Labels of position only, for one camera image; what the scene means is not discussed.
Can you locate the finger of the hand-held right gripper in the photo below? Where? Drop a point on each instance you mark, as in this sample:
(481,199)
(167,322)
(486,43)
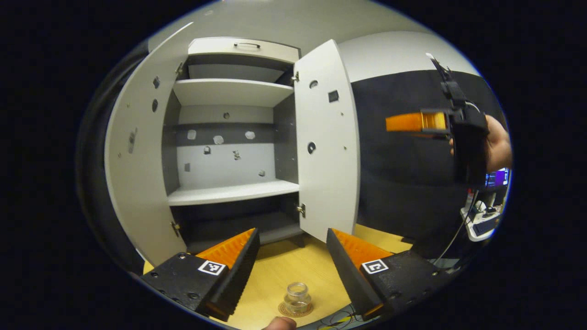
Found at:
(403,123)

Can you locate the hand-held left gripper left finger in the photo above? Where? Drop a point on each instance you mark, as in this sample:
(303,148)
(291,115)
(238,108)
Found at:
(234,275)

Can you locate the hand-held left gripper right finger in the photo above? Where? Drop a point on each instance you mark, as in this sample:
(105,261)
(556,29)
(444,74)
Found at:
(353,279)

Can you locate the clear glass bottle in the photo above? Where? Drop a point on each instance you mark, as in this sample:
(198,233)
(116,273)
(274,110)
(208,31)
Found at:
(297,299)

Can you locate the round brown coaster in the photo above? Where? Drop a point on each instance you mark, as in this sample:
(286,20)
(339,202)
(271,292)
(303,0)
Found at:
(286,311)

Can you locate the white cabinet door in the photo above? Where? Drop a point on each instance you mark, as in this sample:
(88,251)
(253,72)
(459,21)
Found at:
(137,183)
(328,183)

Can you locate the white cabinet shelf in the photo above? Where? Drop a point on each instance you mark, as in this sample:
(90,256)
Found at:
(229,91)
(229,192)

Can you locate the white cabinet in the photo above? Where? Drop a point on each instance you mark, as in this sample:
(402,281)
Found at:
(229,160)

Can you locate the white cabinet drawer front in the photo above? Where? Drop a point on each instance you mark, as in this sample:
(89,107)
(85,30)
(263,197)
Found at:
(275,52)

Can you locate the computer monitor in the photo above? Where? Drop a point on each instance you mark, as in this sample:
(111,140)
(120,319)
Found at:
(496,178)

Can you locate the white desk device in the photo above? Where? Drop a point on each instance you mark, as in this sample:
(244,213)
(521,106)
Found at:
(479,224)

